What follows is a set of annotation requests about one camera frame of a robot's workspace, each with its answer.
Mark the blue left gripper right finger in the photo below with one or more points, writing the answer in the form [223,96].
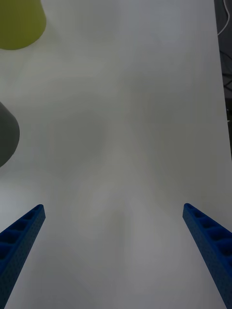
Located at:
[212,246]

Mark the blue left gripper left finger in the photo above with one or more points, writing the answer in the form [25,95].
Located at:
[17,246]

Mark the grey plastic waste bin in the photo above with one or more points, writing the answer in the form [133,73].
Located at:
[7,135]

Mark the yellow-green plastic waste bin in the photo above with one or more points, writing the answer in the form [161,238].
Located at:
[19,24]

